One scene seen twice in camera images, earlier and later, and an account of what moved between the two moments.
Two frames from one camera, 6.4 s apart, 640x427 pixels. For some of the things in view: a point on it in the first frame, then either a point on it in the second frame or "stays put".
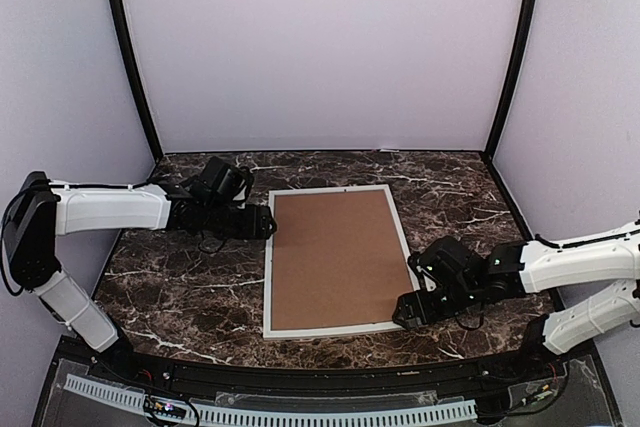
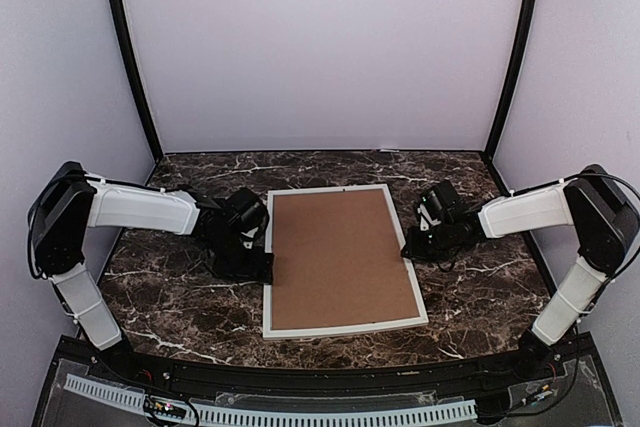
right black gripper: [406, 302] to [413, 249]
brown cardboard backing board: [337, 260] stays put
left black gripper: [254, 230] to [257, 270]
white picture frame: [337, 262] stays put
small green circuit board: [164, 408] stays put
